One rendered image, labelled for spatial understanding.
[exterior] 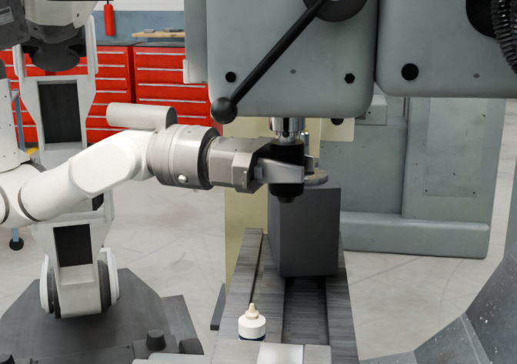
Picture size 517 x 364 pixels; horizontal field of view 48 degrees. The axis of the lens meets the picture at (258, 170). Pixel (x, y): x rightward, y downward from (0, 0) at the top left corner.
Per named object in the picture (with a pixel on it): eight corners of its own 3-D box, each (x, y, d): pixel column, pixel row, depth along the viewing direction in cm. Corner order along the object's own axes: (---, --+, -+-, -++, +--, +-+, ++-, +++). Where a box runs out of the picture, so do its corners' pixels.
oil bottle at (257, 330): (237, 375, 87) (236, 309, 84) (240, 359, 91) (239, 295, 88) (264, 377, 87) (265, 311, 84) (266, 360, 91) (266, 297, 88)
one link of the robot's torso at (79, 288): (45, 293, 167) (21, 151, 140) (117, 284, 172) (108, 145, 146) (44, 335, 154) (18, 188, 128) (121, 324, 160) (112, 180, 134)
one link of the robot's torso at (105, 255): (46, 289, 173) (41, 248, 169) (115, 281, 178) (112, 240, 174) (42, 326, 154) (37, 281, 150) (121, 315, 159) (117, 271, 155)
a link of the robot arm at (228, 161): (248, 141, 72) (161, 134, 75) (248, 215, 74) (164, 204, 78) (278, 121, 83) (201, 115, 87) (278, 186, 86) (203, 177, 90)
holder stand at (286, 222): (278, 278, 117) (279, 182, 112) (266, 235, 138) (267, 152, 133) (338, 275, 118) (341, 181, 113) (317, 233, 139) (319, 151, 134)
